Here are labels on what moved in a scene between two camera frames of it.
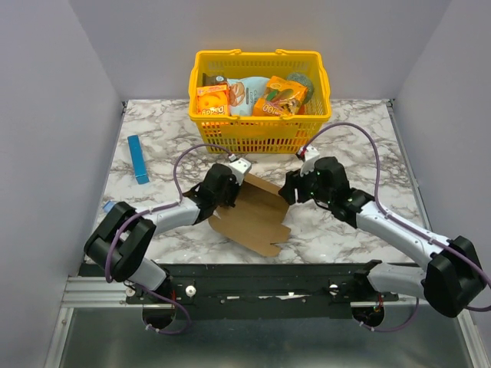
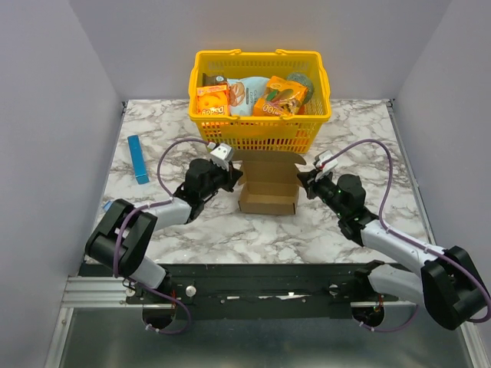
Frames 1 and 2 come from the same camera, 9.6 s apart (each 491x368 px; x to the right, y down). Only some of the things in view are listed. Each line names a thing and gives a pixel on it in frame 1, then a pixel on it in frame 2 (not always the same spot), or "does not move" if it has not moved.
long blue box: (138, 160) does not move
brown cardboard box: (257, 221) -> (270, 180)
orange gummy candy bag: (284, 96) does not move
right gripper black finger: (288, 192) -> (304, 177)
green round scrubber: (303, 79) does not move
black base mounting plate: (263, 291) does not move
